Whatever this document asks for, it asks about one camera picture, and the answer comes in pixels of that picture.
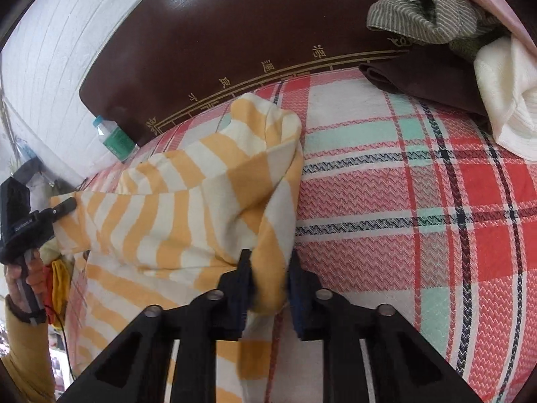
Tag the dark brown garment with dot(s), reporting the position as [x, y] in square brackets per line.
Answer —
[431, 73]

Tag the orange white striped shirt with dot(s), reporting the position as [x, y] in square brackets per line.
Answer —
[179, 221]

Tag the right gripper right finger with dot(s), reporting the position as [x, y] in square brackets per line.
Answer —
[369, 354]

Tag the left hand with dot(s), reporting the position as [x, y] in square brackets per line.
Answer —
[17, 278]

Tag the red garment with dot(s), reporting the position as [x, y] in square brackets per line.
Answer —
[48, 296]

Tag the dark brown headboard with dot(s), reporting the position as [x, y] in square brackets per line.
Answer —
[169, 60]

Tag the left forearm tan sleeve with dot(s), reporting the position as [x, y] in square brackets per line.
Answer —
[28, 362]

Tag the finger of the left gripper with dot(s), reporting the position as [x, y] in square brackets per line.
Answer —
[63, 209]

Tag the yellow garment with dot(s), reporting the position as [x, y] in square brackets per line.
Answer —
[60, 288]

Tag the cream white garment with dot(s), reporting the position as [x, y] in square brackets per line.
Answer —
[506, 78]

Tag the green label water bottle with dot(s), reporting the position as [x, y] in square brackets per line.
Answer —
[114, 138]

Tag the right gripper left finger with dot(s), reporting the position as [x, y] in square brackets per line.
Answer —
[170, 352]

